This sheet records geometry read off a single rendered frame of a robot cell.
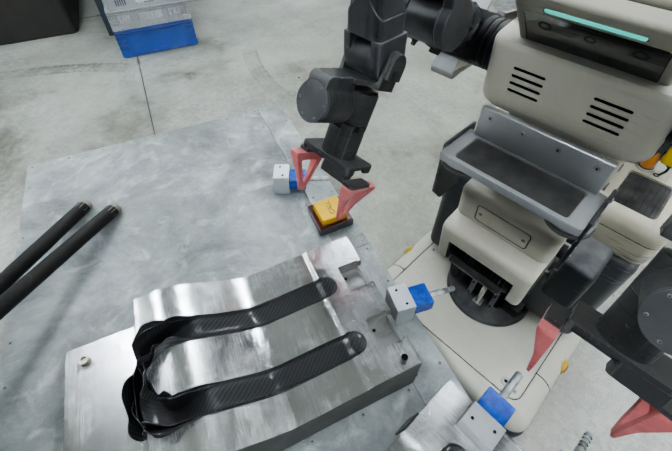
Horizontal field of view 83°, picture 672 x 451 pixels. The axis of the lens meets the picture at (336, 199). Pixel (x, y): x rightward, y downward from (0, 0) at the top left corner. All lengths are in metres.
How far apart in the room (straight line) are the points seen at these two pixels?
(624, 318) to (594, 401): 1.30
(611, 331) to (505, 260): 0.42
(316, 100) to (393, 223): 1.46
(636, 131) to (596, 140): 0.05
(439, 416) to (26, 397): 0.66
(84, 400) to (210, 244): 0.35
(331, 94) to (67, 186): 0.81
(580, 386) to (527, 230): 1.01
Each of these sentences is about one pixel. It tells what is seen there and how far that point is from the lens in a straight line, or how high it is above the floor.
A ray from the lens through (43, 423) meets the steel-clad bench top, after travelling 0.83.
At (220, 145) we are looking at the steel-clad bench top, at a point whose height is 0.80.
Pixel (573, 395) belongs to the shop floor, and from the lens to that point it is 1.75.
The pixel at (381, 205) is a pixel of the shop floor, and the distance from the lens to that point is 2.00.
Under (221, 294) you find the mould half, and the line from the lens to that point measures 0.68.
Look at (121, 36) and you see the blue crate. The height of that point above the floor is 0.18.
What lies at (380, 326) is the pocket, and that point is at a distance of 0.67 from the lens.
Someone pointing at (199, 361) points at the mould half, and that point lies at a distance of 0.61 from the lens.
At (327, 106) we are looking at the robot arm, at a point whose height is 1.20.
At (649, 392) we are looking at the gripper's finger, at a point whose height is 1.08.
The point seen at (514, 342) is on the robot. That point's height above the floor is 0.28.
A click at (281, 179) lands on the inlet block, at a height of 0.85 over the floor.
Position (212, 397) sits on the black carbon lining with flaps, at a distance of 0.60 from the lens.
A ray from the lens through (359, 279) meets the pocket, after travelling 0.71.
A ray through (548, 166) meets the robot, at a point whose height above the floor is 1.05.
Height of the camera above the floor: 1.47
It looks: 47 degrees down
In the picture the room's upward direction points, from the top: straight up
